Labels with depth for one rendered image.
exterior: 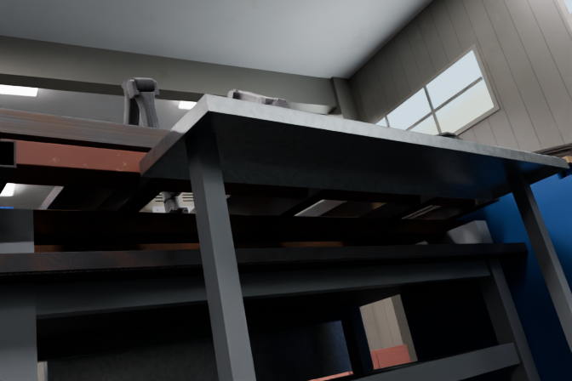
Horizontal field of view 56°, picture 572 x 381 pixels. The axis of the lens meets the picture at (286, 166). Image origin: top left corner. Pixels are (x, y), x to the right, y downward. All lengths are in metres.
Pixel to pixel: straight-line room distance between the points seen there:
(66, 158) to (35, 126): 0.08
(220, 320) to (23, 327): 0.32
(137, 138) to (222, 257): 0.38
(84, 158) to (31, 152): 0.09
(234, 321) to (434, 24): 5.58
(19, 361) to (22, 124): 0.41
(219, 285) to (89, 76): 4.96
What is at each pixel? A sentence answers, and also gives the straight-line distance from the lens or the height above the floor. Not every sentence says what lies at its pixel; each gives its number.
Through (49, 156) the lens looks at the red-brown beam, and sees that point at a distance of 1.07.
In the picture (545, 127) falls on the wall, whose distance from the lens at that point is 5.24.
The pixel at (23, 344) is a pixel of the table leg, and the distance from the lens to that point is 0.98.
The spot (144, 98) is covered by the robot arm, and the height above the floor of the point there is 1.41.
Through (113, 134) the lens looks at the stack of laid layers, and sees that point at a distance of 1.14.
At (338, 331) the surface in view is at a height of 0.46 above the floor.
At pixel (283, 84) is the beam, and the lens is 6.64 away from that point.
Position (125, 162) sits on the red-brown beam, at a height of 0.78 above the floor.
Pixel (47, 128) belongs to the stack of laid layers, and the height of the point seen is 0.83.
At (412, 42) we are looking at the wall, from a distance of 6.45.
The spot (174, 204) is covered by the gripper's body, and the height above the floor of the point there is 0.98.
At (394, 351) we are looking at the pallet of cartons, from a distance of 5.82.
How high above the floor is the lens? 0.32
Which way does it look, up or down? 21 degrees up
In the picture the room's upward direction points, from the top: 12 degrees counter-clockwise
